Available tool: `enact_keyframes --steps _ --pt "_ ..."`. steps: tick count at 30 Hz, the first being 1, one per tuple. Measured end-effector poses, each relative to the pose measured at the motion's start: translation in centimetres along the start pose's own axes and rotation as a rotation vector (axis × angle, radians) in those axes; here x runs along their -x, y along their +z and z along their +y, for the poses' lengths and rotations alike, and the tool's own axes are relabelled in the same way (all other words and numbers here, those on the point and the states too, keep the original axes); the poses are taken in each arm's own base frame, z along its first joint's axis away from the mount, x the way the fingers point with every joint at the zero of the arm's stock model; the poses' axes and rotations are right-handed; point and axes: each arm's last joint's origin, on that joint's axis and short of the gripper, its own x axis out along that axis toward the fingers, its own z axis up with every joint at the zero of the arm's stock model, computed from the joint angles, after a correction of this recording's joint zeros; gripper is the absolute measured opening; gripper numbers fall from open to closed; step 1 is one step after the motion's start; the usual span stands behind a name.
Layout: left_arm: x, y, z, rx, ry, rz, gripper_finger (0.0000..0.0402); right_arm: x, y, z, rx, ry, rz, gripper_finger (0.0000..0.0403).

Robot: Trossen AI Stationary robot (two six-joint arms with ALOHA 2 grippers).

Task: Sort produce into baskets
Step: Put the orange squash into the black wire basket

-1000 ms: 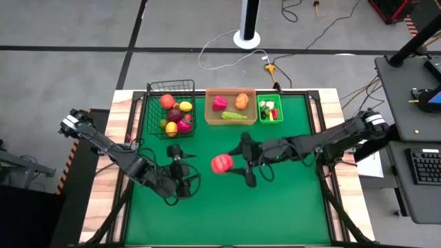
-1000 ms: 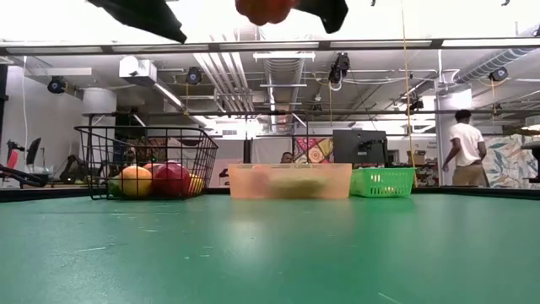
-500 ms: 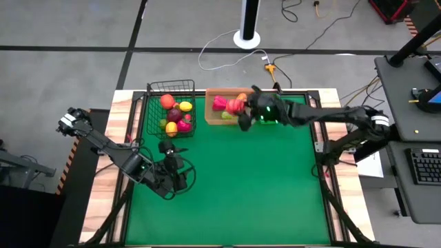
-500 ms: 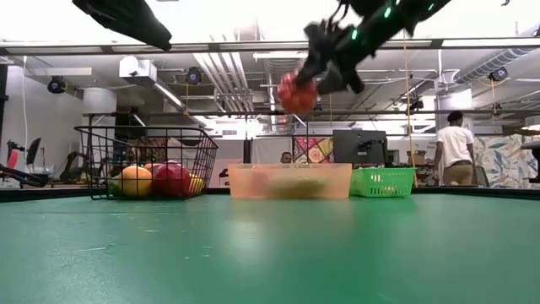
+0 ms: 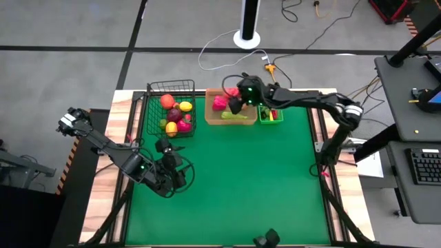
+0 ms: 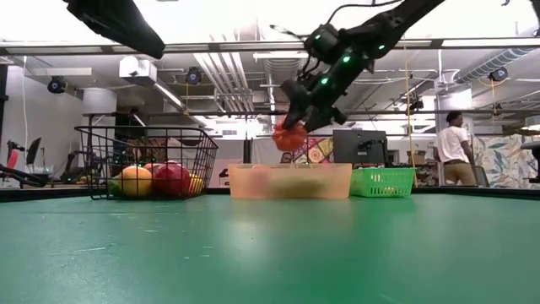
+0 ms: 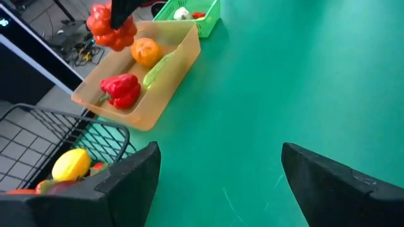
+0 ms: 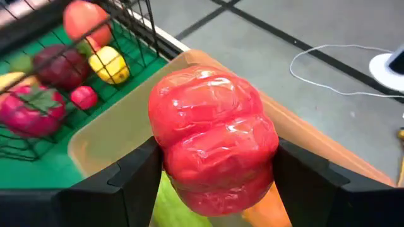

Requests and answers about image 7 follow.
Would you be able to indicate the green felt table mat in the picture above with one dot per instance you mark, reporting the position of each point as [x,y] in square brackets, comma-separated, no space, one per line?
[268,94]

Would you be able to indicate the orange translucent plastic bin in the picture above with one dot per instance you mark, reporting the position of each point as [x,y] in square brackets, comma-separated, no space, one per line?
[164,88]

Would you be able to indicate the white garlic bulb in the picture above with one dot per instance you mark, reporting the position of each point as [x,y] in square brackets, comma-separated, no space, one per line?
[182,13]

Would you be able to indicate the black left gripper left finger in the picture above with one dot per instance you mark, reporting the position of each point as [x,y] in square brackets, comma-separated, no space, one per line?
[79,208]

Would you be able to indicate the small green plastic basket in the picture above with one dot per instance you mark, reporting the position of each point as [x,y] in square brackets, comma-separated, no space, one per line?
[206,22]

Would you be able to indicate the small red-yellow fruit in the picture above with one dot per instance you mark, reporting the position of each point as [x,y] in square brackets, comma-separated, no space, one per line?
[99,167]

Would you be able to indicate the yellow lemon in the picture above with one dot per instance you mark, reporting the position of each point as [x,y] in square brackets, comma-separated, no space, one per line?
[71,164]

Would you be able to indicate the green cucumber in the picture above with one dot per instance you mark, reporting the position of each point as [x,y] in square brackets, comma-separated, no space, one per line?
[156,71]

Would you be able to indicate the orange-red peach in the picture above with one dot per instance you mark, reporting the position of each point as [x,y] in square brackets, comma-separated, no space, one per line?
[20,191]

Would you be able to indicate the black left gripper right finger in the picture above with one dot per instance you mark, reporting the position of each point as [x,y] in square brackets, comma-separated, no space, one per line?
[344,201]

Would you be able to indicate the dark red apple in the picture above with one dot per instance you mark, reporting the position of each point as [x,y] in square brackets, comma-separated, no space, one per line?
[64,186]

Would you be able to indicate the orange peach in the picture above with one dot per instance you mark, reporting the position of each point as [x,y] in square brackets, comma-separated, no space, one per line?
[146,52]

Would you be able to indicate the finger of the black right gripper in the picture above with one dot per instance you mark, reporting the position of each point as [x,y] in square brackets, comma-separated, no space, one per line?
[124,11]

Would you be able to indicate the yellow power plug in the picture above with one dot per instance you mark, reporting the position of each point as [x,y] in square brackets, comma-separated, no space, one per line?
[85,54]

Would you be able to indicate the red chili pepper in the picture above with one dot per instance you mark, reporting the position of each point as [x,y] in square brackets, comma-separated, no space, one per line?
[199,15]

